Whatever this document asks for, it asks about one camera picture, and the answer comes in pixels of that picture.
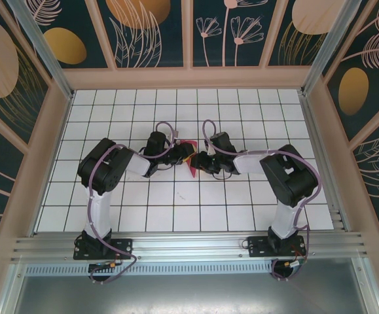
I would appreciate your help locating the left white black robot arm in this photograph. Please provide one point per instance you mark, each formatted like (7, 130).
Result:
(99, 212)

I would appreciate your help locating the aluminium side rail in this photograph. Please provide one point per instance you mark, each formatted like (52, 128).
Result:
(323, 163)

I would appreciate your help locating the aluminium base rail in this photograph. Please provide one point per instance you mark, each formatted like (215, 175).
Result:
(189, 245)

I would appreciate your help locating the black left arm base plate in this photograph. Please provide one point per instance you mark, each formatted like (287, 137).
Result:
(123, 247)

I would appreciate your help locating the grey metal shelf sheet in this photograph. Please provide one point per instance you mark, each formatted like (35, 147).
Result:
(189, 294)

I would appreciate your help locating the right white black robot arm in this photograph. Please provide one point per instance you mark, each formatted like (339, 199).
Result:
(285, 216)

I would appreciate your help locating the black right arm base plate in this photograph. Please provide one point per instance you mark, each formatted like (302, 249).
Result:
(258, 245)

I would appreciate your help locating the aluminium corner post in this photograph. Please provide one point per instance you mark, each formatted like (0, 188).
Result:
(326, 49)
(45, 55)

